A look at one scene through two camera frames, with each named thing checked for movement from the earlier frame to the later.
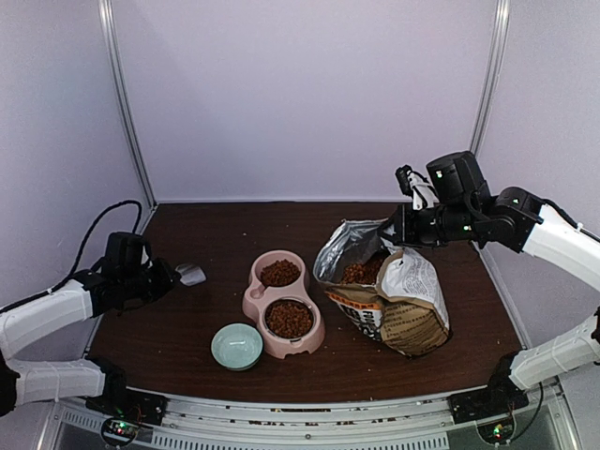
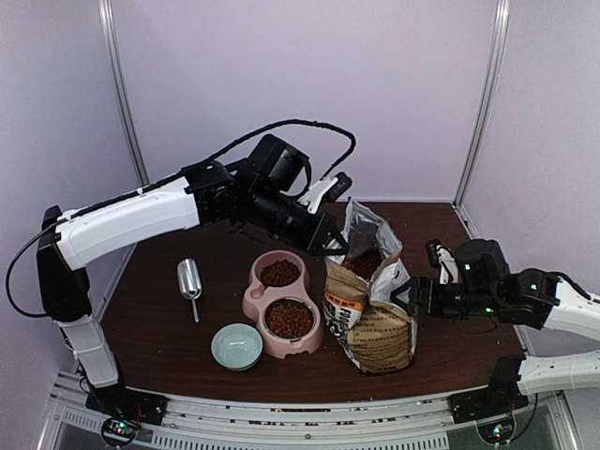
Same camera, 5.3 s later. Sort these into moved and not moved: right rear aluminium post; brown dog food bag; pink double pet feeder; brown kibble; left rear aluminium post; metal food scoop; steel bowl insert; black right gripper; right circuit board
Moved: metal food scoop; black right gripper; brown dog food bag
Not moved: brown kibble; steel bowl insert; right rear aluminium post; left rear aluminium post; right circuit board; pink double pet feeder
